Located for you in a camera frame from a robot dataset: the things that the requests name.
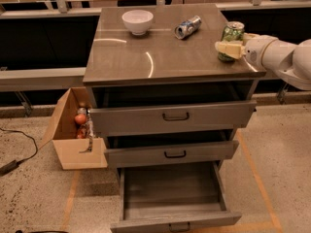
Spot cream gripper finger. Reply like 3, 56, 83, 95
215, 41, 245, 59
243, 33, 259, 45

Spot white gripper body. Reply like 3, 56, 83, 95
245, 35, 278, 70

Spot green soda can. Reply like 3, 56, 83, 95
218, 21, 244, 62

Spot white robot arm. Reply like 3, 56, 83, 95
215, 33, 311, 91

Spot crushed silver blue can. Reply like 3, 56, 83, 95
174, 16, 201, 40

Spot top grey drawer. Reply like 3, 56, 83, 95
91, 82, 256, 137

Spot grey drawer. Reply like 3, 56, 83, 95
105, 130, 239, 168
111, 162, 241, 233
91, 82, 256, 137

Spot grey drawer cabinet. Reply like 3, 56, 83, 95
82, 3, 267, 233

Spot middle grey drawer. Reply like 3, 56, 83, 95
105, 130, 239, 168

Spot bottom grey drawer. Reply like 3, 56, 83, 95
111, 162, 241, 233

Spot white bowl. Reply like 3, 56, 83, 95
121, 10, 154, 35

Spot orange fruit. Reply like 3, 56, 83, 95
75, 114, 86, 125

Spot cardboard box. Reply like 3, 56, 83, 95
40, 87, 108, 170

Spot black power adapter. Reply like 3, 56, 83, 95
0, 160, 18, 176

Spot black power cable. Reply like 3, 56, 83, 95
0, 127, 39, 165

